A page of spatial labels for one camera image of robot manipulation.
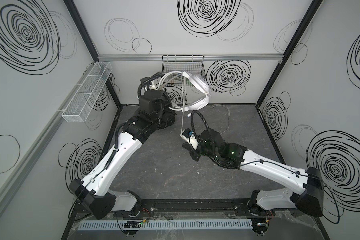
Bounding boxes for white headphone cable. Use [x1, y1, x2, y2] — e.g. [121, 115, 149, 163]
[179, 70, 232, 136]

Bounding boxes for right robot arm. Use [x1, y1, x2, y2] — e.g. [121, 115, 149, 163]
[181, 110, 324, 218]

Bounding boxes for white mesh wall tray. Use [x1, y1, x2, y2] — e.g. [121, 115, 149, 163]
[62, 62, 112, 123]

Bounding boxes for aluminium wall rail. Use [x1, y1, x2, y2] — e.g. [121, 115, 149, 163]
[98, 54, 284, 62]
[0, 64, 98, 223]

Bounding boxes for aluminium wall rail left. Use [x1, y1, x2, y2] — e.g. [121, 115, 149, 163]
[0, 64, 98, 223]

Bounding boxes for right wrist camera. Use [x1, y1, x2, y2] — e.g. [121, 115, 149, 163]
[180, 128, 199, 150]

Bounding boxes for black wire basket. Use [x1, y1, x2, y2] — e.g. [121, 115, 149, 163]
[160, 55, 206, 90]

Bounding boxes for white slotted cable duct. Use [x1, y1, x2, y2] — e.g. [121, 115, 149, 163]
[78, 219, 253, 231]

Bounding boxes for right black corner post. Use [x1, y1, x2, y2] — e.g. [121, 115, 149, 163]
[256, 0, 323, 107]

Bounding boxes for white headphones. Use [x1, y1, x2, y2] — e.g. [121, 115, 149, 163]
[157, 72, 211, 112]

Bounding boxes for black corner frame post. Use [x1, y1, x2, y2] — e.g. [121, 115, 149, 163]
[63, 0, 123, 111]

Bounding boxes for aluminium wall rail back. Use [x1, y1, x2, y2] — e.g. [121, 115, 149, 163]
[98, 54, 284, 62]

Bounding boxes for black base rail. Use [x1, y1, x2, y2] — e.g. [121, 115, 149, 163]
[112, 198, 295, 219]

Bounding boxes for black blue gaming headset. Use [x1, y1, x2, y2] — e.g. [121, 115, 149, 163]
[158, 109, 176, 129]

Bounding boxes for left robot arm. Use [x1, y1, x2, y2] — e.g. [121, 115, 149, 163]
[69, 72, 176, 220]

